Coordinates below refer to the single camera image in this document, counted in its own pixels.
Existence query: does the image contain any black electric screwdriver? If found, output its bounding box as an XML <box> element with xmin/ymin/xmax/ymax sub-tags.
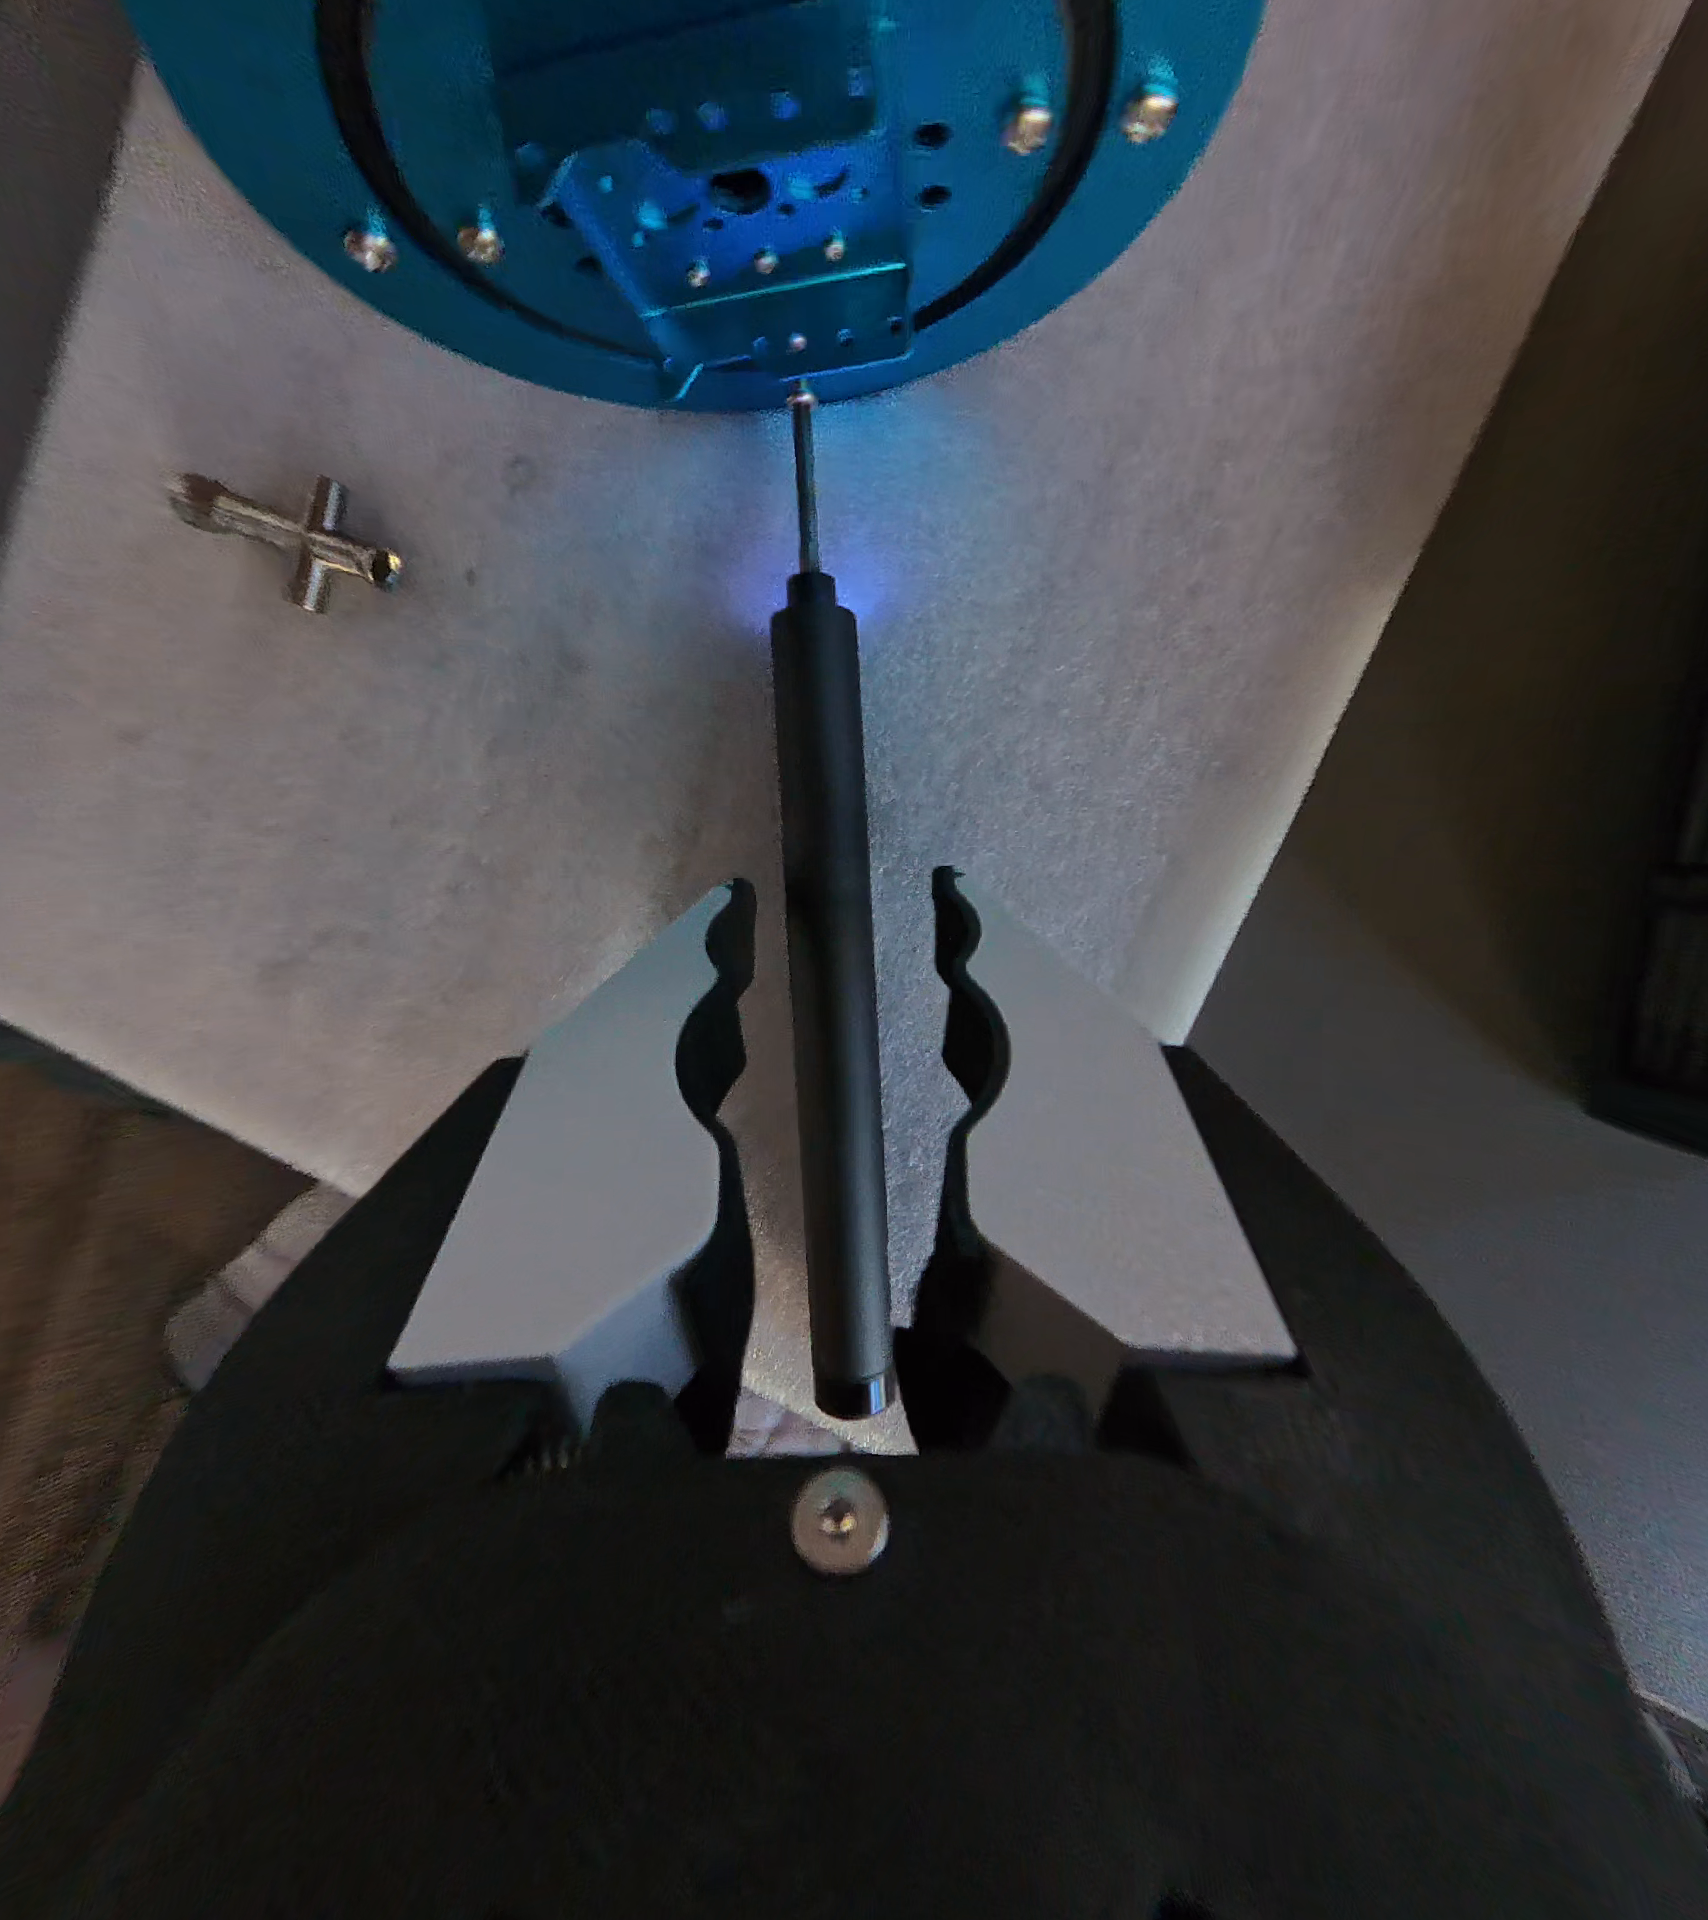
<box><xmin>767</xmin><ymin>387</ymin><xmax>899</xmax><ymax>1422</ymax></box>

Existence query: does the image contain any blue round metal turntable base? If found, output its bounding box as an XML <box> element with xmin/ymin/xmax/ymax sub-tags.
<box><xmin>117</xmin><ymin>0</ymin><xmax>1269</xmax><ymax>413</ymax></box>

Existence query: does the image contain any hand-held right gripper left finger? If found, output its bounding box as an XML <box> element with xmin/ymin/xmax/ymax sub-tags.
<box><xmin>388</xmin><ymin>877</ymin><xmax>763</xmax><ymax>1457</ymax></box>

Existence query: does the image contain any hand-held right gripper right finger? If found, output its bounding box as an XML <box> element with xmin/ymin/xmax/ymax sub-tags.
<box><xmin>896</xmin><ymin>860</ymin><xmax>1305</xmax><ymax>1453</ymax></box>

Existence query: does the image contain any white foam mat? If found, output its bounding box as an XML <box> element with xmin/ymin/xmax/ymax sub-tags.
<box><xmin>0</xmin><ymin>0</ymin><xmax>1698</xmax><ymax>1447</ymax></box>

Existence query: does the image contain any metal cross wrench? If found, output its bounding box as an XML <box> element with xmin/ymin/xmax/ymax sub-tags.
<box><xmin>167</xmin><ymin>472</ymin><xmax>405</xmax><ymax>613</ymax></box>

